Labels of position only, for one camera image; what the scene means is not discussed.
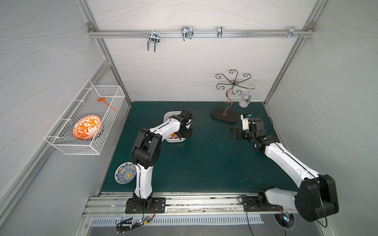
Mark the white plastic storage box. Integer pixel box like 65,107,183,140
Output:
163,111,186,143

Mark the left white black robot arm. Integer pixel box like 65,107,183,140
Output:
132,110,193,208

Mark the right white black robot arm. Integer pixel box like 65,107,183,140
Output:
230,127,339,222

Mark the copper scroll glass stand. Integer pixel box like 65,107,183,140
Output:
211,69,252,124

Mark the clear wine glass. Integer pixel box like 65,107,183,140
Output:
239,83,256,108

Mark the blue yellow patterned plate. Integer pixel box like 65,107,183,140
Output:
114,162,136,184

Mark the orange spatula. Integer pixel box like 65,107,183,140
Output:
97,97,119,114

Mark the orange patterned plate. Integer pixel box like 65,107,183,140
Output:
73,115,103,141

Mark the metal double hook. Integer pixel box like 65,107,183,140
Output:
147,32,160,52

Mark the metal loop hook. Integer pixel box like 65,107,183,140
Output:
181,26,194,41

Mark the small metal clip hook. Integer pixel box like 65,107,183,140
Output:
217,27,223,38

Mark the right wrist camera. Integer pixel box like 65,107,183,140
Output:
240,113,265,131

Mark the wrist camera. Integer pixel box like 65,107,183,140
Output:
179,109,193,123
240,113,265,131

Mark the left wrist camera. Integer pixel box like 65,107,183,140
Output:
179,109,193,123

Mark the right base cable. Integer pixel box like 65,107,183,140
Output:
238,194,255,236

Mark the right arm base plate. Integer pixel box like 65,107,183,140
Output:
238,195,283,212

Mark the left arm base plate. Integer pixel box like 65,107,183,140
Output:
125,198,166,214

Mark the white wire wall basket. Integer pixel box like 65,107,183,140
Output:
44,81,125,155

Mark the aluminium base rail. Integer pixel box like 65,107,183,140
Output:
82,192,325,217

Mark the left base cable bundle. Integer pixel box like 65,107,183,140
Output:
115,205,156,234

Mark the metal bracket hook right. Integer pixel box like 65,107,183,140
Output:
278,27,304,38

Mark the aluminium top rail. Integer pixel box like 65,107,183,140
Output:
89,29,316,39

